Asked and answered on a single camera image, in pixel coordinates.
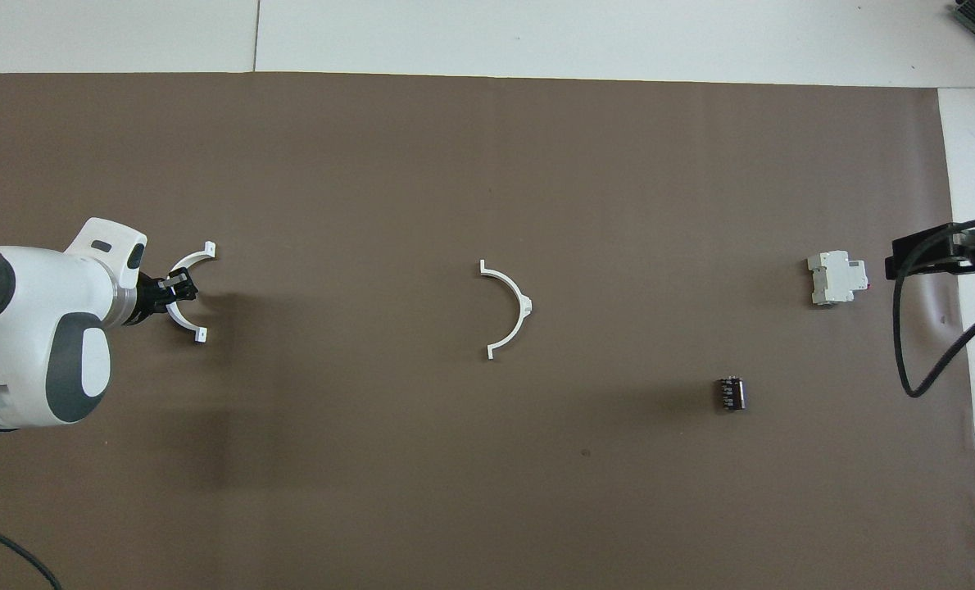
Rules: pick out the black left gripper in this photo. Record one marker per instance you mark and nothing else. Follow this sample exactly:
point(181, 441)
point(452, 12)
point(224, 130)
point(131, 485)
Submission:
point(150, 299)

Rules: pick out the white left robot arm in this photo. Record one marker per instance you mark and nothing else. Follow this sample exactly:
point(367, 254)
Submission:
point(37, 311)

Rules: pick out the white circuit breaker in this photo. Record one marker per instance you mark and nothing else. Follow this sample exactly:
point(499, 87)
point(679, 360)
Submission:
point(836, 279)

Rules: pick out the black cylindrical capacitor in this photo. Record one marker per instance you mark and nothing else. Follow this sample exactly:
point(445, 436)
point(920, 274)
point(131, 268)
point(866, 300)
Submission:
point(731, 394)

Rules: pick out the brown table mat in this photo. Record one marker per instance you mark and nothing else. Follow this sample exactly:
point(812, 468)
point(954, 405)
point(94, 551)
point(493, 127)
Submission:
point(455, 164)

